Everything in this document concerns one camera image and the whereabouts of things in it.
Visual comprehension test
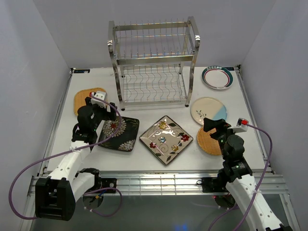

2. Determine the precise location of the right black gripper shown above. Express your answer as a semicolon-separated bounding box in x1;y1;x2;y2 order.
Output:
203;117;240;160

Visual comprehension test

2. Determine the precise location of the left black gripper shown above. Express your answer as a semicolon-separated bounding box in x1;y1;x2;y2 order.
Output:
85;97;117;131

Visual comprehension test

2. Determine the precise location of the square woven bamboo plate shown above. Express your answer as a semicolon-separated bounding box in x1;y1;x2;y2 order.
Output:
74;88;106;116

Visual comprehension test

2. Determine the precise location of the black floral square plate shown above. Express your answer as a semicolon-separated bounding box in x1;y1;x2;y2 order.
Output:
98;116;140;152

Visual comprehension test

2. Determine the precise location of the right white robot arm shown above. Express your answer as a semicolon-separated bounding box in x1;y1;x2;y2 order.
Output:
203;118;292;231

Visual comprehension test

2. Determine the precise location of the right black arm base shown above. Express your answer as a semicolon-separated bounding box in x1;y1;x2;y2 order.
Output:
196;177;227;193

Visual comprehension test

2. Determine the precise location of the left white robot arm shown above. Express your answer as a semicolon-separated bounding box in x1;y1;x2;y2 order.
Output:
35;91;116;221

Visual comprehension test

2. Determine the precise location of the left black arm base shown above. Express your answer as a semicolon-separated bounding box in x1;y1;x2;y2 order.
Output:
80;168;117;193

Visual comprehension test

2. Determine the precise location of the steel two-tier dish rack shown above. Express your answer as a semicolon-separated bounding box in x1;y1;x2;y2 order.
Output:
107;16;201;110

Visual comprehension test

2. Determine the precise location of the round woven bamboo plate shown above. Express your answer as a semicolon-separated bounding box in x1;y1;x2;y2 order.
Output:
197;128;221;156

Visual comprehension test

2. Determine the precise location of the cream and blue round plate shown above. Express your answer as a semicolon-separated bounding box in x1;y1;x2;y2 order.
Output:
191;97;228;126

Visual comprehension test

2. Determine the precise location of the left blue table label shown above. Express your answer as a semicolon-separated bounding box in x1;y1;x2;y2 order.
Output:
74;69;90;74

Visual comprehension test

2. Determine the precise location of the blue table label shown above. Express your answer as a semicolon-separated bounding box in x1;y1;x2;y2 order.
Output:
224;67;234;71
74;69;90;74

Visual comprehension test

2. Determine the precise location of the beige floral square plate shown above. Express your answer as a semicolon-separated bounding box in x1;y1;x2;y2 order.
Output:
139;115;193;166

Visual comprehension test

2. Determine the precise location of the white plate teal red rim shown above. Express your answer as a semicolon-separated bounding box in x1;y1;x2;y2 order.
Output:
201;65;233;90

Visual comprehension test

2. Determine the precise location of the right blue table label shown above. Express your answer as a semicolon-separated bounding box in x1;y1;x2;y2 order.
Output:
224;67;234;71

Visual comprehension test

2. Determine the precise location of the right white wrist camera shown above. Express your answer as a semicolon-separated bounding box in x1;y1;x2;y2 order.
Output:
228;118;249;133

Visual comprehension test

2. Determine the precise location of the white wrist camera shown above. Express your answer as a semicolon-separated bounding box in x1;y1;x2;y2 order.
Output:
228;118;249;133
90;91;107;108

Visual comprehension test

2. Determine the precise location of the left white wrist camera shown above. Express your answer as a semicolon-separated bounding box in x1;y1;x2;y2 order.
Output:
90;91;107;108

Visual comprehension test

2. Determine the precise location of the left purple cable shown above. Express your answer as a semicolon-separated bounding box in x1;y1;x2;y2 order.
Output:
9;92;123;220

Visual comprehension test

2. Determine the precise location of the aluminium front rail frame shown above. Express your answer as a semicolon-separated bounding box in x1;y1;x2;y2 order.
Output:
20;174;300;231

